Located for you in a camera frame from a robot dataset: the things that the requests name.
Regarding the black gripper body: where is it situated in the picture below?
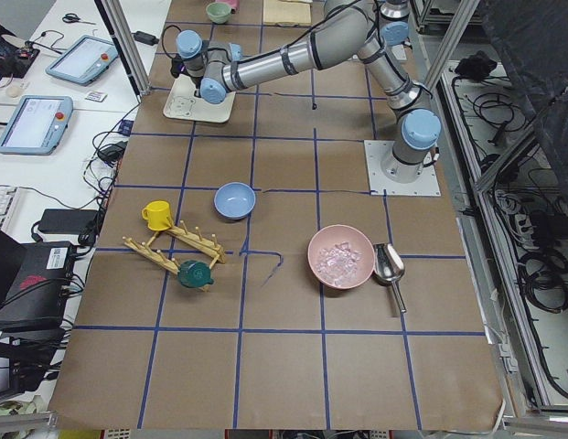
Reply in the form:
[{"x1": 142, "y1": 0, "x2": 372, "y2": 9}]
[{"x1": 185, "y1": 68, "x2": 205, "y2": 98}]

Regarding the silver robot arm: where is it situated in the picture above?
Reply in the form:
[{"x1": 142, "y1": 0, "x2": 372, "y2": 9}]
[
  {"x1": 170, "y1": 1, "x2": 442, "y2": 183},
  {"x1": 380, "y1": 0, "x2": 410, "y2": 47}
]

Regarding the cream bear tray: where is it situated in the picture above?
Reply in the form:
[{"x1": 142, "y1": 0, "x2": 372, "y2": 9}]
[{"x1": 163, "y1": 76, "x2": 236, "y2": 123}]

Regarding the green bowl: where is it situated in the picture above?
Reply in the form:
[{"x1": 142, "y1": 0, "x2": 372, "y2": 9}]
[{"x1": 206, "y1": 2, "x2": 231, "y2": 24}]

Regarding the black power adapter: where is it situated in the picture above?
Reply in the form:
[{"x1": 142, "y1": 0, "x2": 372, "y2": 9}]
[{"x1": 133, "y1": 31, "x2": 159, "y2": 46}]

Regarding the pink cloth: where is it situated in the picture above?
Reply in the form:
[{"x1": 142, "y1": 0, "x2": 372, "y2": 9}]
[{"x1": 225, "y1": 0, "x2": 240, "y2": 11}]

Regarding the upper teach pendant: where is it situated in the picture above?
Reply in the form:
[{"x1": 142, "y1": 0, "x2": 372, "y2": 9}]
[{"x1": 45, "y1": 35, "x2": 118, "y2": 85}]

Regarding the teach pendant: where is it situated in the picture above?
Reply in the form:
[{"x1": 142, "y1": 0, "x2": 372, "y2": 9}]
[
  {"x1": 45, "y1": 35, "x2": 118, "y2": 85},
  {"x1": 0, "y1": 95, "x2": 74, "y2": 155}
]

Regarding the wooden cutting board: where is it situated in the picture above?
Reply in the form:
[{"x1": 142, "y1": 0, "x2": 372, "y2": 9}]
[{"x1": 263, "y1": 0, "x2": 312, "y2": 26}]

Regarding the blue bowl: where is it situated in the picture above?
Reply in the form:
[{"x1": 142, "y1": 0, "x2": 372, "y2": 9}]
[{"x1": 214, "y1": 182, "x2": 256, "y2": 220}]

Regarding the yellow mug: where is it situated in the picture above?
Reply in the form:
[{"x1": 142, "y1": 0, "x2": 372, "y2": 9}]
[{"x1": 141, "y1": 200, "x2": 174, "y2": 231}]

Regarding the lower teach pendant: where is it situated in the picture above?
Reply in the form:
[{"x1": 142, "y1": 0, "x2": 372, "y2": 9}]
[{"x1": 0, "y1": 95, "x2": 74, "y2": 155}]

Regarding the wooden dish rack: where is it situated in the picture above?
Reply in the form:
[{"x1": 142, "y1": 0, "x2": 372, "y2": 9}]
[{"x1": 122, "y1": 220, "x2": 227, "y2": 276}]

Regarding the dark green mug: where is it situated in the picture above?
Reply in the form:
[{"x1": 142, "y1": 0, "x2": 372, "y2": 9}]
[{"x1": 177, "y1": 260, "x2": 214, "y2": 289}]

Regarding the white keyboard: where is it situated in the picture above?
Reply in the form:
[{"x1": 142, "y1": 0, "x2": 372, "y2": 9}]
[{"x1": 0, "y1": 186, "x2": 20, "y2": 231}]

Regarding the pink bowl with ice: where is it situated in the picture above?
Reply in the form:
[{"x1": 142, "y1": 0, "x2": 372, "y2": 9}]
[{"x1": 307, "y1": 224, "x2": 375, "y2": 290}]

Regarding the black laptop computer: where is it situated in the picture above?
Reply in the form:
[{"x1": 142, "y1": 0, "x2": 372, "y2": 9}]
[{"x1": 0, "y1": 230, "x2": 80, "y2": 333}]

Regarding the metal scoop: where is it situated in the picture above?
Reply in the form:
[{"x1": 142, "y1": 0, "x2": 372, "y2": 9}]
[{"x1": 373, "y1": 243, "x2": 407, "y2": 314}]

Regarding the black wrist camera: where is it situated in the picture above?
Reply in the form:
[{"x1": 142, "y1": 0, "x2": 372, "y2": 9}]
[{"x1": 170, "y1": 56, "x2": 185, "y2": 79}]

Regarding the aluminium frame post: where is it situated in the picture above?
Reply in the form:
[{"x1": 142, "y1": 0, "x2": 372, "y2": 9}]
[{"x1": 94, "y1": 0, "x2": 151, "y2": 97}]

